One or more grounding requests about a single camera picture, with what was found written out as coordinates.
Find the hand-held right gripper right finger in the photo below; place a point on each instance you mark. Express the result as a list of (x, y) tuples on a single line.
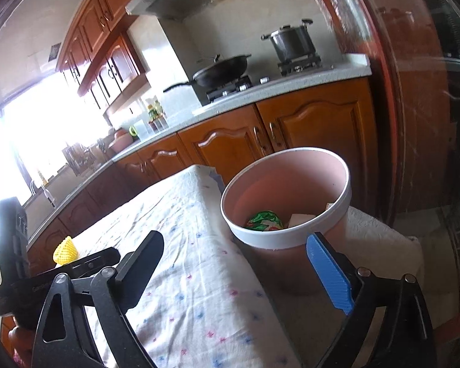
[(329, 276)]

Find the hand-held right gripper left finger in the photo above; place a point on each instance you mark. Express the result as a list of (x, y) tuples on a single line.
[(142, 268)]

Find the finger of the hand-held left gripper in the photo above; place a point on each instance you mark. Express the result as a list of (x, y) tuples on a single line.
[(88, 262)]

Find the yellow foam fruit net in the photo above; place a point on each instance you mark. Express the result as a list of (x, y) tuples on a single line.
[(66, 253)]

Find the white paper scrap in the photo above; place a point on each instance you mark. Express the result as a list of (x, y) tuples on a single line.
[(301, 220)]

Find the green snack packet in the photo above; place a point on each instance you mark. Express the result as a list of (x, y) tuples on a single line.
[(264, 220)]

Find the pink bin with white rim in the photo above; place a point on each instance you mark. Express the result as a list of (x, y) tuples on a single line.
[(283, 176)]

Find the white printed tablecloth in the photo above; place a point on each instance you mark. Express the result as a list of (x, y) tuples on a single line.
[(195, 276)]

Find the steel sink faucet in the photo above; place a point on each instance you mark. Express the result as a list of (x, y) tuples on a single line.
[(46, 193)]

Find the wooden cabinet door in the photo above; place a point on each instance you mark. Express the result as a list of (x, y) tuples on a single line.
[(128, 172), (161, 157), (222, 142), (318, 122)]

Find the steel utensil rack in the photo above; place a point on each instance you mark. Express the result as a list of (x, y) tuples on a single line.
[(78, 157)]

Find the pink container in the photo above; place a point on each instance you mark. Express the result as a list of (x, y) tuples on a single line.
[(119, 140)]

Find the bright kitchen window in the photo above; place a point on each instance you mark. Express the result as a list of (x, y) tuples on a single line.
[(42, 130)]

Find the small green object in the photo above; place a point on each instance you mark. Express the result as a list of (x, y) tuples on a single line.
[(133, 131)]

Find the clear plastic jug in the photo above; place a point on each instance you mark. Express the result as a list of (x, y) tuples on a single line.
[(143, 128)]

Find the condiment bottle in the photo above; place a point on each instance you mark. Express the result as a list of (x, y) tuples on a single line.
[(160, 117), (152, 113)]

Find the gas stove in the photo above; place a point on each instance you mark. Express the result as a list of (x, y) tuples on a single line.
[(299, 68)]

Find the black wok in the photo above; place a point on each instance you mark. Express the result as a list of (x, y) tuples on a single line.
[(222, 71)]

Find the steel cooking pot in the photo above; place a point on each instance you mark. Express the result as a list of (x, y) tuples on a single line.
[(291, 42)]

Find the wooden upper wall cabinet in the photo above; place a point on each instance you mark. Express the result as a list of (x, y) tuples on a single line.
[(107, 19)]

